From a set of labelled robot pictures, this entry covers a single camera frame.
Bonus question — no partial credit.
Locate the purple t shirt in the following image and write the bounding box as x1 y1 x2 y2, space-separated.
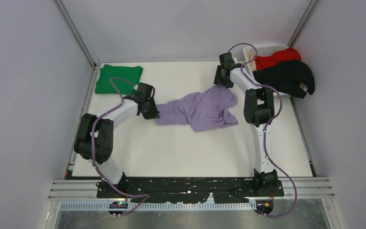
155 85 239 132

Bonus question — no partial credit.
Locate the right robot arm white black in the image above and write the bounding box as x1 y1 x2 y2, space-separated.
214 52 278 196

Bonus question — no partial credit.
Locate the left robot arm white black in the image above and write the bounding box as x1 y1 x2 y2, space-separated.
74 83 159 198

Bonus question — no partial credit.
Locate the folded green t shirt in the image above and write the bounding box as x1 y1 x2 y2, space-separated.
95 64 143 94

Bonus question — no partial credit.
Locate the beige t shirt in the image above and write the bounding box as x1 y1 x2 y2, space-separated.
247 52 257 73

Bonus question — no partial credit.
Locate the white plastic basket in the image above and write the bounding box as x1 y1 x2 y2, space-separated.
243 43 290 97

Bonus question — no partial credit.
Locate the black t shirt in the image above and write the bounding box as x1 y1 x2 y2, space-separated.
253 60 315 98

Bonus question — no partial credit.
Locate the red t shirt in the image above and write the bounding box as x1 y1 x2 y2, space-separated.
255 48 302 70

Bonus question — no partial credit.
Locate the left corner metal post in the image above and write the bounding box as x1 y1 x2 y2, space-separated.
53 0 96 69

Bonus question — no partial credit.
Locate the corner metal post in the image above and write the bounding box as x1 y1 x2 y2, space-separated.
53 0 96 69
287 0 321 47

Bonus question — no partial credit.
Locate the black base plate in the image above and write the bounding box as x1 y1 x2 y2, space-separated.
96 177 284 204

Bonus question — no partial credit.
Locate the right corner metal post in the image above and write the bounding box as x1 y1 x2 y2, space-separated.
287 0 321 47

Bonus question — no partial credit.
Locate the white slotted cable duct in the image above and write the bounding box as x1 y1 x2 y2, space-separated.
60 200 272 212

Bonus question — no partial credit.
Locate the aluminium frame rail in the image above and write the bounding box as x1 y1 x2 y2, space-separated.
49 177 335 203

